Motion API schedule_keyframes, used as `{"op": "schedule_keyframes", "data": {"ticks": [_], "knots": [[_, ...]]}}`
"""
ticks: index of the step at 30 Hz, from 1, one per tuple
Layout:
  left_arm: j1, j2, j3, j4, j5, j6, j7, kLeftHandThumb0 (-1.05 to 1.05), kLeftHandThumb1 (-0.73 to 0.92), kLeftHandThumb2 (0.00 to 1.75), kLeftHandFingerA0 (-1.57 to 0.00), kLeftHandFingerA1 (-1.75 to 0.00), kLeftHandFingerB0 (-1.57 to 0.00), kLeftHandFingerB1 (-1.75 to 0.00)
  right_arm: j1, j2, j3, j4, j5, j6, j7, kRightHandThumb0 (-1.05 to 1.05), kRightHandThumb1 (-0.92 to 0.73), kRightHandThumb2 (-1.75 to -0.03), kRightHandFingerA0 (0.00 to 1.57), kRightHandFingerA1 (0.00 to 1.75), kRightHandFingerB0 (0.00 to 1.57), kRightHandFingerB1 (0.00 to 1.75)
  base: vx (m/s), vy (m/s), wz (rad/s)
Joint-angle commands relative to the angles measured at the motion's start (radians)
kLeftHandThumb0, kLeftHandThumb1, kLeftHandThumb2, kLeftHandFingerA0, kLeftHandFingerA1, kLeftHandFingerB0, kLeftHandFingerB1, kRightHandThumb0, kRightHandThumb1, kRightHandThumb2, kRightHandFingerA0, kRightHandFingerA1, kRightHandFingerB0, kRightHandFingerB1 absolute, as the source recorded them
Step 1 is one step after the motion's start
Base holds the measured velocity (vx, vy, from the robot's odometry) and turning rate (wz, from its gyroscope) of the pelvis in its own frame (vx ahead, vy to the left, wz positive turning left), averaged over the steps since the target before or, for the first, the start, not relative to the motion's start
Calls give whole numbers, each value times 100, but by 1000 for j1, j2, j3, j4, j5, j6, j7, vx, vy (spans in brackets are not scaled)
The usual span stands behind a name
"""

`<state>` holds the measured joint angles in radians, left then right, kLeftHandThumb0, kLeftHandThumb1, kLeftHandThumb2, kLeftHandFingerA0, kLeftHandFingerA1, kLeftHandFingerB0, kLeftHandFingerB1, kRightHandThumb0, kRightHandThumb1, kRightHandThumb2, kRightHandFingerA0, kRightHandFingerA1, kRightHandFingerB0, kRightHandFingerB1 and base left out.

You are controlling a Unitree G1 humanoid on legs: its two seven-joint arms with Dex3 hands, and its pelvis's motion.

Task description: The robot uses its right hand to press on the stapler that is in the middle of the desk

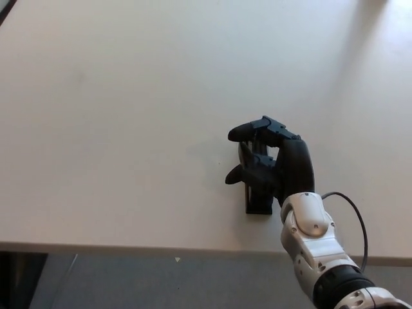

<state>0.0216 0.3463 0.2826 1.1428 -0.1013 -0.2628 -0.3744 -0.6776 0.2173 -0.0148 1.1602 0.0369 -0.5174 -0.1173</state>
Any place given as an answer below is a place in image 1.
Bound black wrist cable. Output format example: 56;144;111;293
321;191;368;273

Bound black desk stapler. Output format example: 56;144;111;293
237;131;275;216

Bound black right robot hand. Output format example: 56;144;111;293
225;115;315;209

